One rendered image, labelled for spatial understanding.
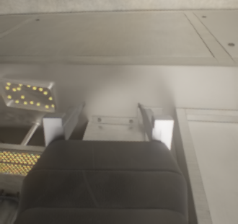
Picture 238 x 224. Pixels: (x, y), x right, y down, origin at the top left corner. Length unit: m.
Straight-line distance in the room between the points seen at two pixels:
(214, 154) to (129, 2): 1.04
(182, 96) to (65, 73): 0.40
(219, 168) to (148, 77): 0.33
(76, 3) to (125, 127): 0.96
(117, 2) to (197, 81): 0.88
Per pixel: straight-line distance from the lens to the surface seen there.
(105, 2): 1.31
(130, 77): 0.56
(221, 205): 0.52
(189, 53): 0.64
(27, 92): 0.73
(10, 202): 4.65
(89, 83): 0.60
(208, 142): 0.61
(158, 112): 0.64
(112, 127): 0.68
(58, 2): 1.41
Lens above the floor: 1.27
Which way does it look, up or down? 48 degrees down
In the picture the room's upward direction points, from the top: 170 degrees counter-clockwise
